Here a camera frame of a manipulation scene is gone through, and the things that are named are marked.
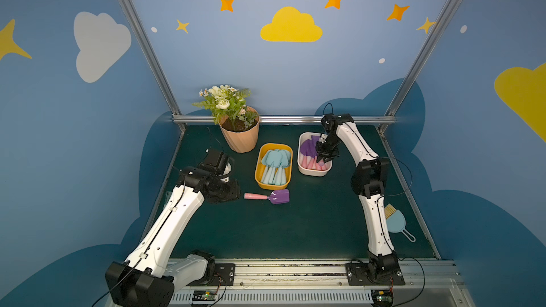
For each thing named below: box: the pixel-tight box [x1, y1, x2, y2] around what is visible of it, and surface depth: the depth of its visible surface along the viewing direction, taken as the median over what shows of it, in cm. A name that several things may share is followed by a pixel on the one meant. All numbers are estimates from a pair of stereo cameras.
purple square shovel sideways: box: [243, 189, 291, 204], surface depth 95 cm
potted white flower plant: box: [191, 84, 260, 154], surface depth 93 cm
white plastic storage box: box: [297, 132, 333, 177], surface depth 107 cm
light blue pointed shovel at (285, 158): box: [280, 149, 291, 186], surface depth 105 cm
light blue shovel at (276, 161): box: [260, 149, 291, 186], surface depth 104 cm
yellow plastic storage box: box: [254, 142, 294, 191], surface depth 102 cm
